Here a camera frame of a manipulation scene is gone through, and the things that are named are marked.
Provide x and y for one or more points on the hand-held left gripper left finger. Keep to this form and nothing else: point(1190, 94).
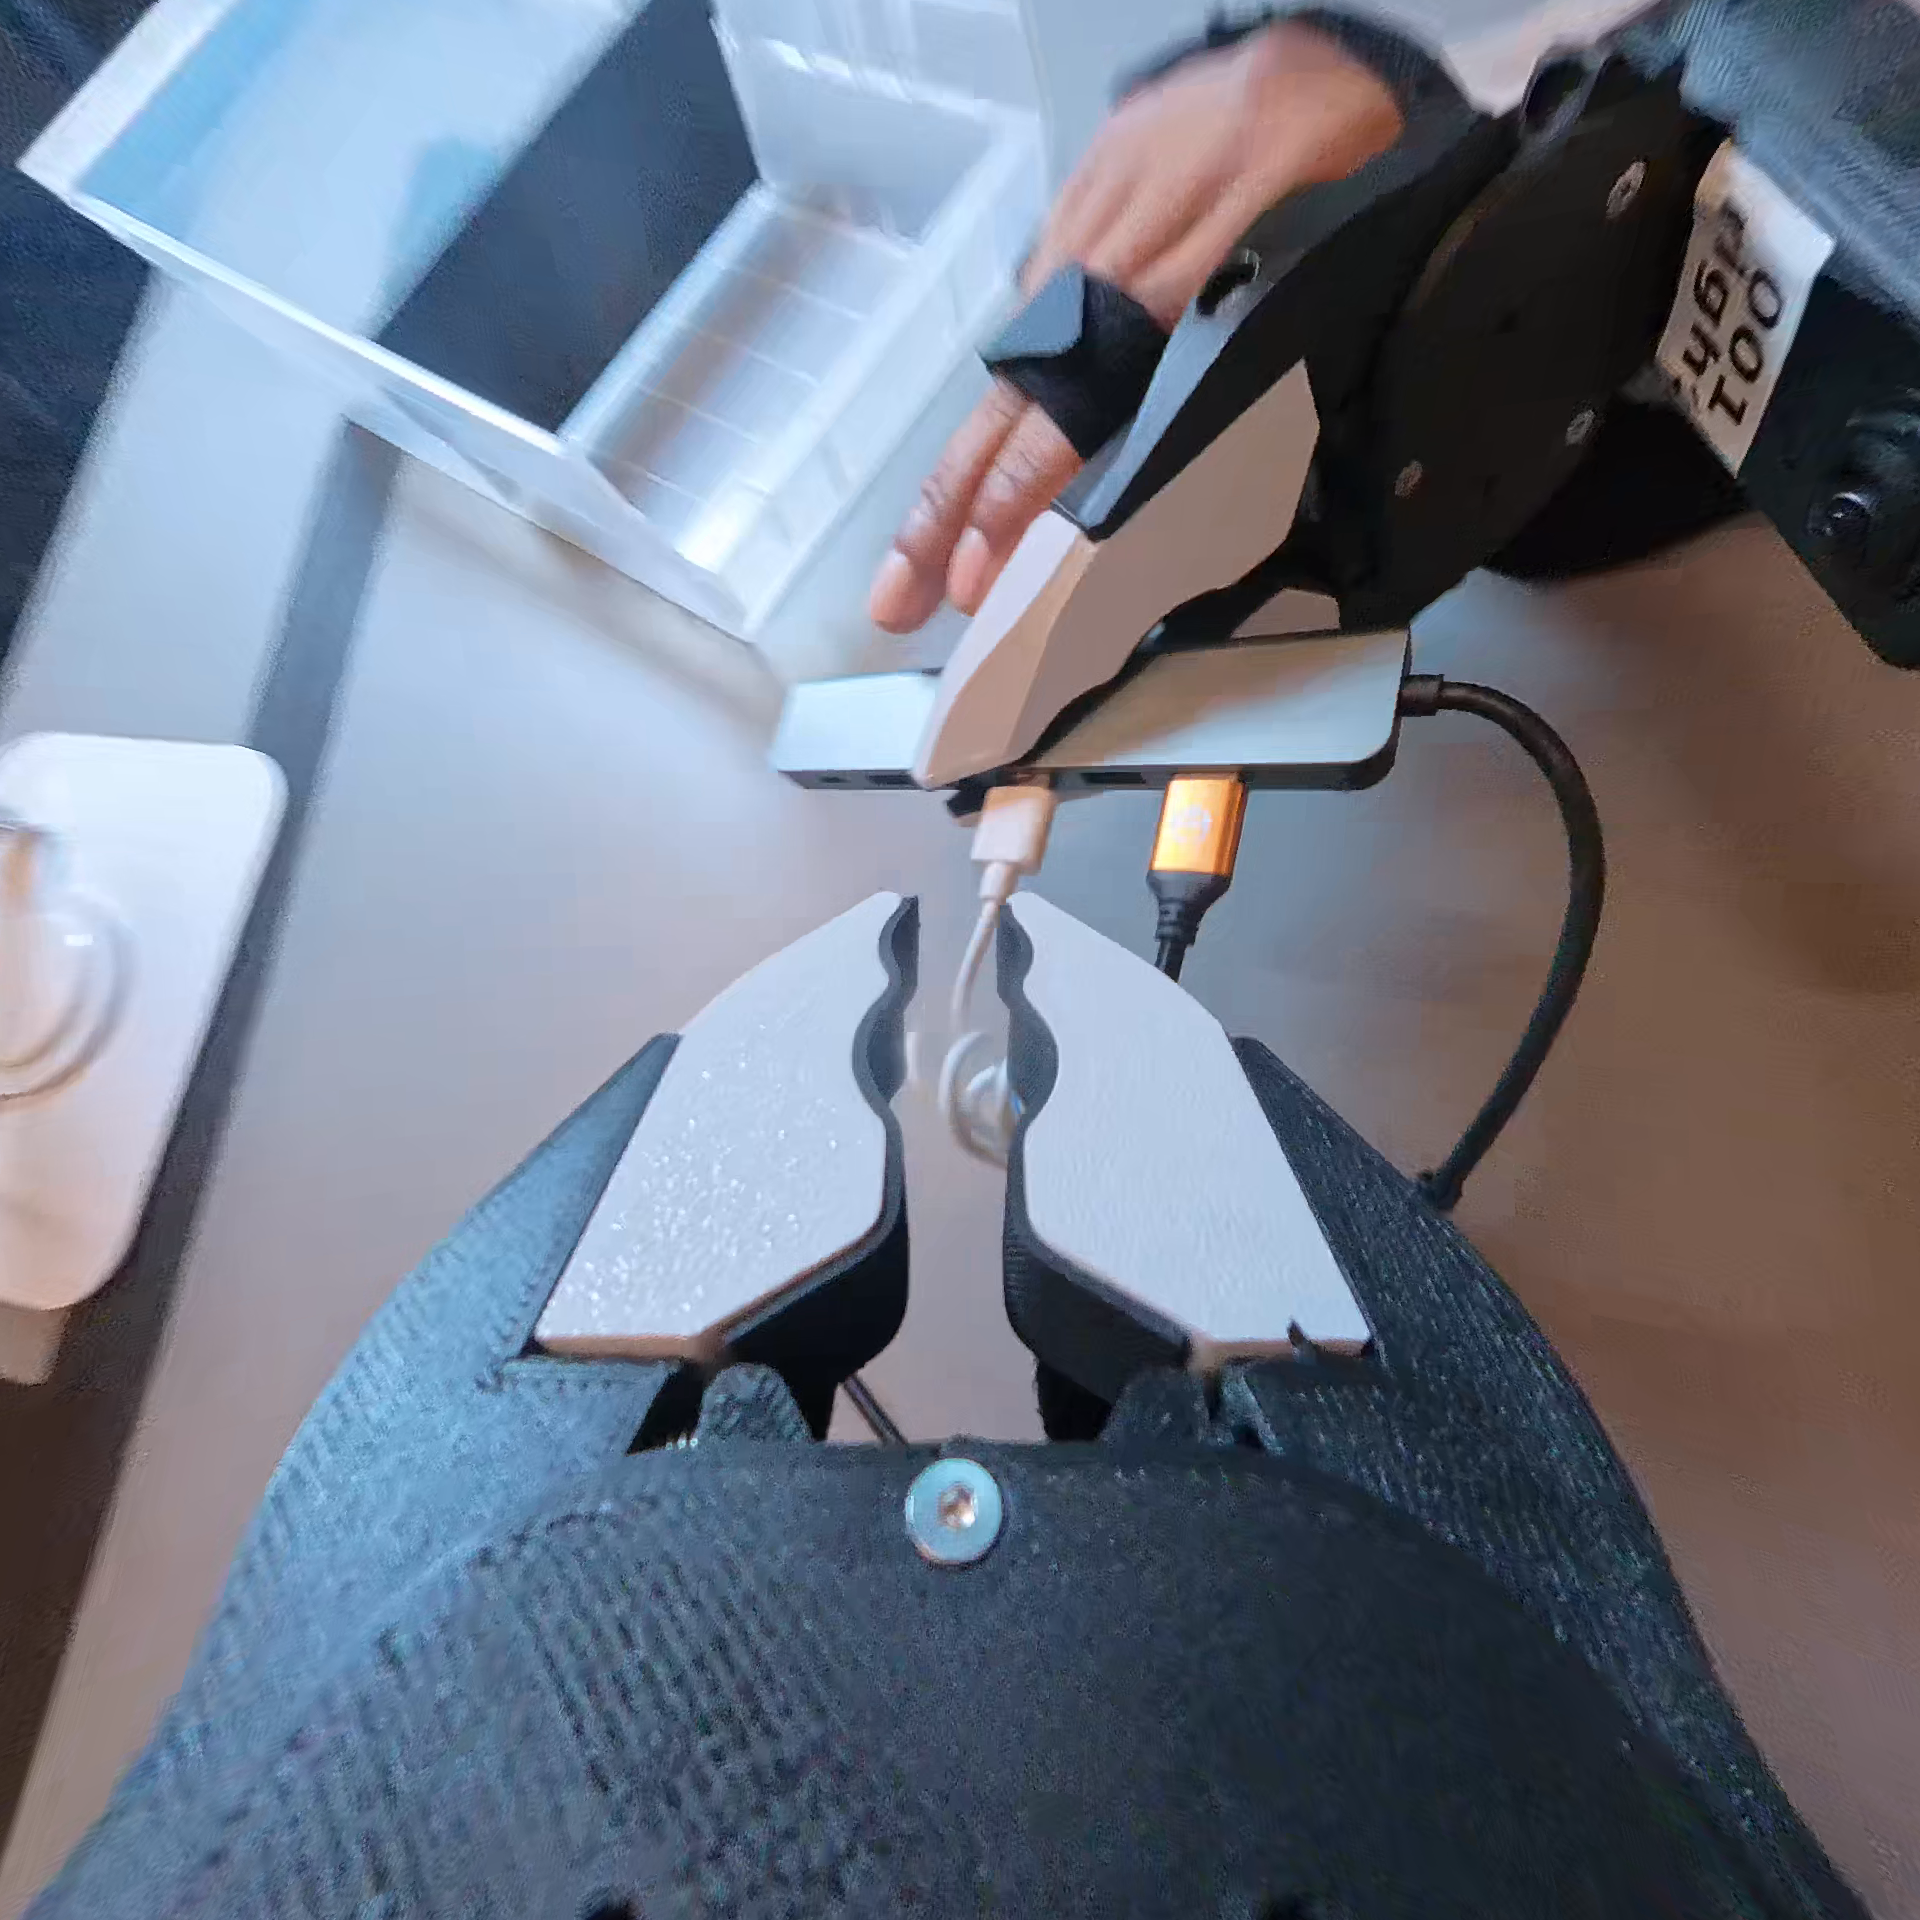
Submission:
point(749, 1152)

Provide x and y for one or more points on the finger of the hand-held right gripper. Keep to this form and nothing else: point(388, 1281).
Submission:
point(1186, 598)

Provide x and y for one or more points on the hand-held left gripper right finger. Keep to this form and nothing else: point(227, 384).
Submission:
point(1169, 1152)

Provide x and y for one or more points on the grey usb hub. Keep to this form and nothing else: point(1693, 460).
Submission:
point(1262, 706)

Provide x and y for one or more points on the person's right forearm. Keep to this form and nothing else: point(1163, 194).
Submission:
point(1425, 54)

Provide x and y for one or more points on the person's right hand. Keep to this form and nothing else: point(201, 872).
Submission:
point(1198, 165)

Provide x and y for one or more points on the clear plastic organizer box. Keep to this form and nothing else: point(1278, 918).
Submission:
point(780, 376)

